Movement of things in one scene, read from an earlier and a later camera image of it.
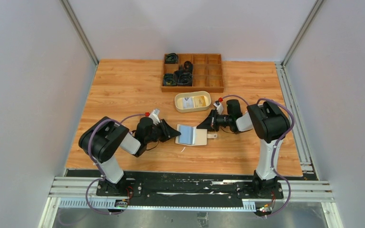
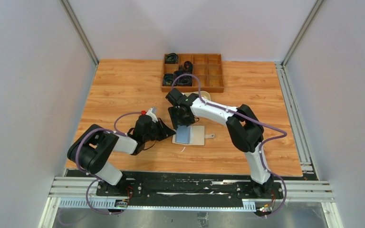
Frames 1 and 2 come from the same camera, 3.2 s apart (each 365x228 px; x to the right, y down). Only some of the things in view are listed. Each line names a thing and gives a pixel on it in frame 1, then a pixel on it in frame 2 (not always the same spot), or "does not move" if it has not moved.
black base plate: (192, 186) does not move
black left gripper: (168, 132) does not move
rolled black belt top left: (171, 58) does not move
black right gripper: (210, 123) -> (176, 121)
